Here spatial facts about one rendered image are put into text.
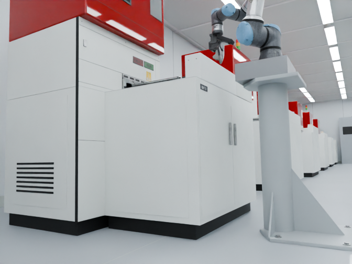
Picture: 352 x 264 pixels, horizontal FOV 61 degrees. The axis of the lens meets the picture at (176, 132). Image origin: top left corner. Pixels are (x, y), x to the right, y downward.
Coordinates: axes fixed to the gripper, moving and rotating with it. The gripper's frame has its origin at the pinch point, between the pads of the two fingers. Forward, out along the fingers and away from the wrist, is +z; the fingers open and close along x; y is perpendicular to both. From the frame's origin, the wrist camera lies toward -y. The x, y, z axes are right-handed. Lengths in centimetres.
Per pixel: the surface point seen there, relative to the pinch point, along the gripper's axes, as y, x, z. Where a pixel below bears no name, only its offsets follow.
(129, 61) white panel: 58, 23, -5
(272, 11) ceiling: 32, -311, -173
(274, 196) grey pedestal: -33, 16, 83
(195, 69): -0.9, 40.1, 15.3
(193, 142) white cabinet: -2, 46, 54
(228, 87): -4.2, 0.2, 17.4
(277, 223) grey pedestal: -34, 16, 97
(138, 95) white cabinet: 32, 46, 26
